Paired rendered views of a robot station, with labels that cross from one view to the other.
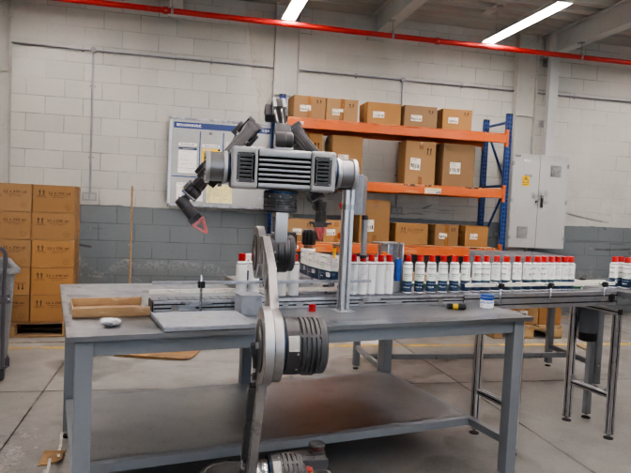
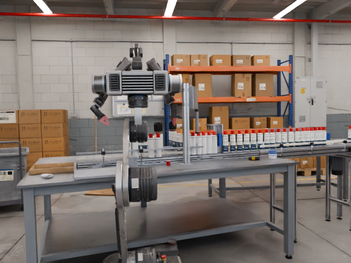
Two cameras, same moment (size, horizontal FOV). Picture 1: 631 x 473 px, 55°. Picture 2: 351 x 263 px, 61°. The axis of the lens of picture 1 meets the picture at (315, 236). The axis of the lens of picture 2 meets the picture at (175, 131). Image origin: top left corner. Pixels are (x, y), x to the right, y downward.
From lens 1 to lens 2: 46 cm
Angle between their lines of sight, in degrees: 5
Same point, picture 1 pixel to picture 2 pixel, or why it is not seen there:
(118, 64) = (84, 46)
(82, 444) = (31, 246)
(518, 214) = (300, 109)
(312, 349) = (146, 186)
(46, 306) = not seen: hidden behind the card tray
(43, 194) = (46, 114)
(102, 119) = (78, 75)
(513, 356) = (288, 185)
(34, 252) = (43, 144)
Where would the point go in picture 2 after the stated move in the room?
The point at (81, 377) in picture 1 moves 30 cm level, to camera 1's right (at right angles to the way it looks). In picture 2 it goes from (27, 208) to (74, 208)
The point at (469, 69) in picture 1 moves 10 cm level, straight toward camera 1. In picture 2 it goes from (268, 34) to (268, 33)
